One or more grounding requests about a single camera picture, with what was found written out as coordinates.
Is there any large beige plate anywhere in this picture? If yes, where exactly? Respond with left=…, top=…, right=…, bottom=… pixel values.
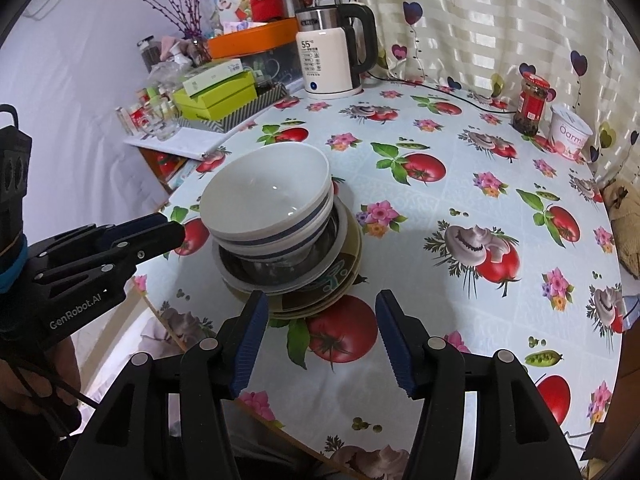
left=268, top=234, right=362, bottom=320

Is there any white bowl blue stripe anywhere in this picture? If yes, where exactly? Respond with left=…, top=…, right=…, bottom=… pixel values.
left=200, top=142, right=332, bottom=244

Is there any brown patterned plate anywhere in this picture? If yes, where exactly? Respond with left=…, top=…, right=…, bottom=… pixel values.
left=224, top=209, right=364, bottom=314

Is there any person's left hand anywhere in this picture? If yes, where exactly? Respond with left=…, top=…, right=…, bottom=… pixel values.
left=0, top=337, right=84, bottom=430

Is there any clear glass cup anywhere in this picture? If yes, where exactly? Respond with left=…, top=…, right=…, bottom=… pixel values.
left=142, top=99, right=180, bottom=141

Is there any floral plastic tablecloth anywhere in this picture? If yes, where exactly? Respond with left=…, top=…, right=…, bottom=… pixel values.
left=136, top=84, right=626, bottom=479

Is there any white green flat box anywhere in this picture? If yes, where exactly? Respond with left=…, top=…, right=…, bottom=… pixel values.
left=182, top=58, right=243, bottom=96

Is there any yellow-green box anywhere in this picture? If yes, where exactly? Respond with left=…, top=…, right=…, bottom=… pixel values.
left=171, top=70, right=257, bottom=120

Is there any dark lid glass jar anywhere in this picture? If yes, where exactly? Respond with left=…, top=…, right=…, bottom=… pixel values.
left=137, top=36, right=160, bottom=73

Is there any striped chevron tray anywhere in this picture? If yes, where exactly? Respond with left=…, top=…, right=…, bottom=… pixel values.
left=178, top=84, right=288, bottom=133

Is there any orange box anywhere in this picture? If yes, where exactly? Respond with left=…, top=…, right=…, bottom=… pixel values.
left=207, top=18, right=298, bottom=60

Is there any white yogurt cup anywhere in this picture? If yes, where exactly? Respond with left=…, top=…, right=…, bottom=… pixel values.
left=549, top=104, right=592, bottom=162

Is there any white electric kettle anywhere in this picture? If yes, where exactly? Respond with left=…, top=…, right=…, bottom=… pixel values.
left=295, top=3, right=378, bottom=100

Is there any red lid sauce jar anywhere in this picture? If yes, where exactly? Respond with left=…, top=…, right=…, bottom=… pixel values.
left=512, top=72, right=551, bottom=136

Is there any heart pattern curtain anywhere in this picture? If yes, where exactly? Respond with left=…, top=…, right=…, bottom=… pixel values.
left=360, top=0, right=639, bottom=183

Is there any black kettle power cable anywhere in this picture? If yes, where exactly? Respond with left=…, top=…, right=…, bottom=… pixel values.
left=361, top=70, right=520, bottom=115

